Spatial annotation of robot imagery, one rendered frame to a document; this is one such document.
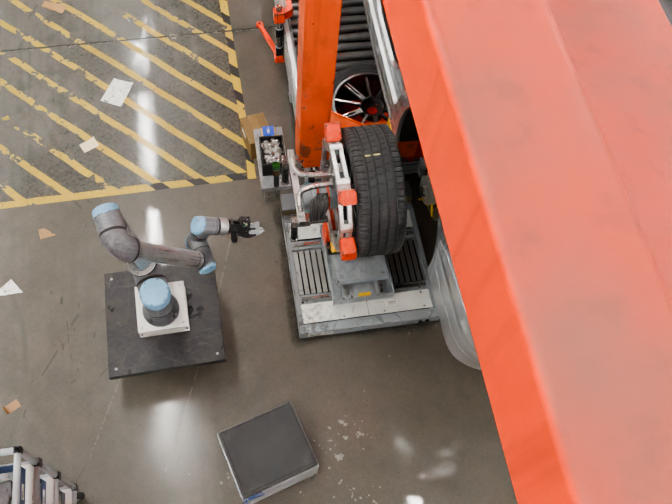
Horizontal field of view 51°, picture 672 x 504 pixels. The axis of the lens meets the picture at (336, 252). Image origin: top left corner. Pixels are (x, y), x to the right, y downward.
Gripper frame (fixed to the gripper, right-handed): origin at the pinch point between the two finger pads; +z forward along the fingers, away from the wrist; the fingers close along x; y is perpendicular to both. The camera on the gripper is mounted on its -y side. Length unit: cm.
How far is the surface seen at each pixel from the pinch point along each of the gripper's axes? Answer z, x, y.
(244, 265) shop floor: 22, 17, -66
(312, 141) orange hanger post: 30, 44, 23
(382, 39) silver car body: 71, 94, 59
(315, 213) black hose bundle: 8.3, -13.9, 39.0
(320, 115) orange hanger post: 24, 44, 44
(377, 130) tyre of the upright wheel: 37, 18, 67
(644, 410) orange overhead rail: -126, -173, 252
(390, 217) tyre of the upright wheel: 37, -25, 56
